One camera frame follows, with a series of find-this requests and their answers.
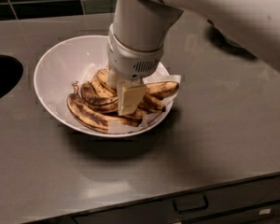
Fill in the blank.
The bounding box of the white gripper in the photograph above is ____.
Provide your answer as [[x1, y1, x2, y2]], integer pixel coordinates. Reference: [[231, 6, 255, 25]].
[[107, 25, 163, 116]]

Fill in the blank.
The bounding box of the curved top spotted banana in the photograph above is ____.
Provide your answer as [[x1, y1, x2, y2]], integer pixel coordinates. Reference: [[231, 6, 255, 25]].
[[80, 82, 118, 114]]

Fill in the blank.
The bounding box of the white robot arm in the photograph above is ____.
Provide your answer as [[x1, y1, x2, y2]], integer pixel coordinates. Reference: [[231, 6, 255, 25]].
[[107, 0, 280, 115]]

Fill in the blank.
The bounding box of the lower middle spotted banana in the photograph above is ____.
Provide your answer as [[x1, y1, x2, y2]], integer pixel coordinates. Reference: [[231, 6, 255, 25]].
[[90, 76, 147, 119]]

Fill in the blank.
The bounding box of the right long-stem banana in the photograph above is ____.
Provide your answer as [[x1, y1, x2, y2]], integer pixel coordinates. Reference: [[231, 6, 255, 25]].
[[147, 81, 179, 100]]

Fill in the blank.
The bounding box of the white paper liner in bowl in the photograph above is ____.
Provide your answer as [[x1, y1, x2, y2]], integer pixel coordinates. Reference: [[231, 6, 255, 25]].
[[81, 63, 181, 137]]

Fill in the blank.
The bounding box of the front spotted banana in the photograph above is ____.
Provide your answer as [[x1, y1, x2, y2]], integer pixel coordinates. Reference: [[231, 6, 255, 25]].
[[66, 82, 138, 133]]

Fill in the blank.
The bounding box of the large white bowl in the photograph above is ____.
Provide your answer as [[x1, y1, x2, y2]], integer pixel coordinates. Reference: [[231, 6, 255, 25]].
[[33, 35, 175, 138]]

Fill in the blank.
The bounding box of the dark drawer front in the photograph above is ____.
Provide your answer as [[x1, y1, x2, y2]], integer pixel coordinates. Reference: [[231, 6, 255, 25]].
[[74, 176, 280, 224]]

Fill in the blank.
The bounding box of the black drawer handle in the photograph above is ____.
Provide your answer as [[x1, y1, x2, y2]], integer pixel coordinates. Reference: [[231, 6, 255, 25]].
[[173, 194, 209, 215]]

